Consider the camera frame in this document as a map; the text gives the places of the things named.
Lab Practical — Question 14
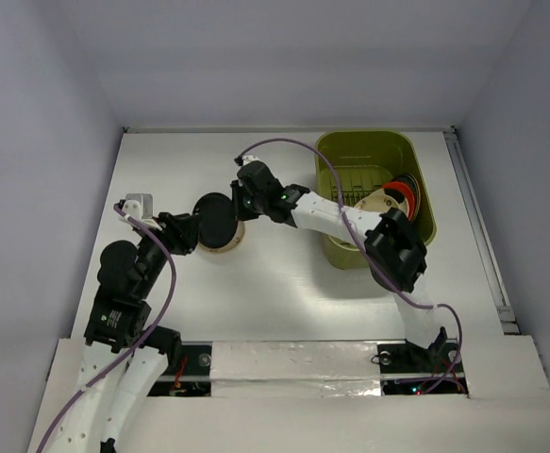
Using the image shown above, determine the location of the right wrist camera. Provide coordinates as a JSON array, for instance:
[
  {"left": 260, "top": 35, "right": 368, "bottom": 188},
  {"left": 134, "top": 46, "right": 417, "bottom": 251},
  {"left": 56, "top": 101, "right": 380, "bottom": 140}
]
[{"left": 234, "top": 154, "right": 260, "bottom": 167}]

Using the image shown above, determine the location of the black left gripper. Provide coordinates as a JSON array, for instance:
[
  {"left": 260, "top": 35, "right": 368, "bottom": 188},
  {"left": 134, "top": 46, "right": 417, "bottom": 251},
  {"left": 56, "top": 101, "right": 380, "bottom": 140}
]
[{"left": 136, "top": 210, "right": 203, "bottom": 295}]

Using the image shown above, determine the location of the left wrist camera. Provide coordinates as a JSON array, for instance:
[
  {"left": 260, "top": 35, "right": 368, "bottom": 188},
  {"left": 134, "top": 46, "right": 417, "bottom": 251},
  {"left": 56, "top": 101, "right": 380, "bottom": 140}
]
[{"left": 114, "top": 193, "right": 154, "bottom": 223}]

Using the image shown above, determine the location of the silver taped base panel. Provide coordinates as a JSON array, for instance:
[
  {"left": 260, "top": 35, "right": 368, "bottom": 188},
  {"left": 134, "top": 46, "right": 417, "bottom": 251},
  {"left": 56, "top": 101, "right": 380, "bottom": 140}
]
[{"left": 209, "top": 341, "right": 382, "bottom": 398}]

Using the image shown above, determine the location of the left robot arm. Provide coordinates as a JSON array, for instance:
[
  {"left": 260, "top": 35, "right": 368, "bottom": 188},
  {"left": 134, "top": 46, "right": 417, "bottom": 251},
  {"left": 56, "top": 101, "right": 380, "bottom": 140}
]
[{"left": 36, "top": 206, "right": 201, "bottom": 452}]

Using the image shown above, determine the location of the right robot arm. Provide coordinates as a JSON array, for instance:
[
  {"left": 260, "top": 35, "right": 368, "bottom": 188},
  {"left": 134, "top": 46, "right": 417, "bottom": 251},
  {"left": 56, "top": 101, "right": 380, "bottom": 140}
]
[{"left": 231, "top": 157, "right": 447, "bottom": 373}]

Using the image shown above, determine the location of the green dish rack tub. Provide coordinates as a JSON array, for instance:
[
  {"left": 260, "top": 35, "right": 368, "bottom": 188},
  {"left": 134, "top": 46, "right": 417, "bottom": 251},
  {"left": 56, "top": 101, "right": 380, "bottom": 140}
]
[{"left": 315, "top": 130, "right": 437, "bottom": 245}]

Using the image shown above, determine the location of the black plate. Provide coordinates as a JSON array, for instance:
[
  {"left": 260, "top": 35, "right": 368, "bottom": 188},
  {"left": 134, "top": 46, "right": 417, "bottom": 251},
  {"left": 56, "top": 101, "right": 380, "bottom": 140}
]
[{"left": 192, "top": 193, "right": 238, "bottom": 249}]

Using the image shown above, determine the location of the aluminium side rail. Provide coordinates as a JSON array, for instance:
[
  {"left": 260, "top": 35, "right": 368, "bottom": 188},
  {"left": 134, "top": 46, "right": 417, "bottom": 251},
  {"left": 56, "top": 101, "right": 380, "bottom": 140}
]
[{"left": 443, "top": 129, "right": 522, "bottom": 336}]

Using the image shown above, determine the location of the orange plate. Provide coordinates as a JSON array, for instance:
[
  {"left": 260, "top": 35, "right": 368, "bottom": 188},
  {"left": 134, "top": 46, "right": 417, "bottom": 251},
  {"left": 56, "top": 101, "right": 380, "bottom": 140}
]
[{"left": 382, "top": 174, "right": 422, "bottom": 222}]

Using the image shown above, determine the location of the cream floral plate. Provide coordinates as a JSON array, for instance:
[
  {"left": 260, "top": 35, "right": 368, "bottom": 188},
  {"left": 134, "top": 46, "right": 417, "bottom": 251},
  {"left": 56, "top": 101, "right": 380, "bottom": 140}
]
[{"left": 355, "top": 189, "right": 410, "bottom": 216}]

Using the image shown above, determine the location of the beige plate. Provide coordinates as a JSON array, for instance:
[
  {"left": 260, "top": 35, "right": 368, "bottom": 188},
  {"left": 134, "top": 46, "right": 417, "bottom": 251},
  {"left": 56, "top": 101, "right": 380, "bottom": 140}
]
[{"left": 198, "top": 222, "right": 246, "bottom": 254}]

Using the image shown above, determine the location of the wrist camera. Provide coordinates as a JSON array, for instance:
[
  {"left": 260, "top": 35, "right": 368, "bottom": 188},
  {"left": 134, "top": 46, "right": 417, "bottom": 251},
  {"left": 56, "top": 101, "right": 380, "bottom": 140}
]
[
  {"left": 234, "top": 154, "right": 260, "bottom": 167},
  {"left": 114, "top": 193, "right": 154, "bottom": 223}
]

